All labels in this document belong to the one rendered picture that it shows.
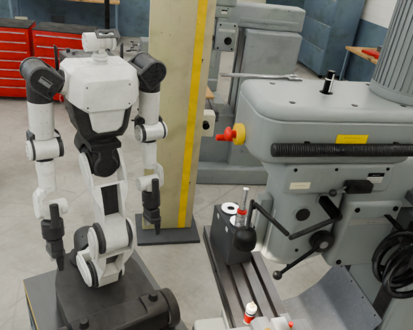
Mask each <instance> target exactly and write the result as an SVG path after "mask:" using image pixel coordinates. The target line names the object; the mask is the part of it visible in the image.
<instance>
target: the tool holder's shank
mask: <svg viewBox="0 0 413 330"><path fill-rule="evenodd" d="M248 190H249V188H247V187H244V188H243V194H242V198H241V203H240V206H239V209H240V211H245V210H246V201H247V197H248Z"/></svg>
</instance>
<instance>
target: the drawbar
mask: <svg viewBox="0 0 413 330"><path fill-rule="evenodd" d="M333 74H336V72H335V71H333V70H328V71H327V74H326V78H327V79H330V80H332V76H333ZM330 83H331V81H329V80H326V79H325V82H324V86H323V91H322V94H327V95H330V92H328V91H329V88H330Z"/></svg>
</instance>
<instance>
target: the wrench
mask: <svg viewBox="0 0 413 330"><path fill-rule="evenodd" d="M219 75H220V76H221V77H242V78H258V79H288V80H289V81H303V79H302V78H298V75H261V74H246V73H219Z"/></svg>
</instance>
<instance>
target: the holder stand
mask: <svg viewBox="0 0 413 330"><path fill-rule="evenodd" d="M237 208H239V205H238V203H237V202H232V203H225V204H217V205H214V213H213V218H212V226H211V231H210V236H211V238H212V239H213V241H214V243H215V244H216V247H217V248H218V250H219V252H220V254H221V255H222V257H223V259H224V261H225V262H226V264H227V265H234V264H237V263H244V262H248V261H250V260H251V256H252V251H249V252H243V251H239V250H238V249H236V248H235V247H234V246H233V244H232V241H233V235H234V233H235V231H236V230H237V228H238V227H239V226H241V225H240V224H238V223H236V222H235V216H236V212H237ZM242 225H246V221H245V223H244V224H242Z"/></svg>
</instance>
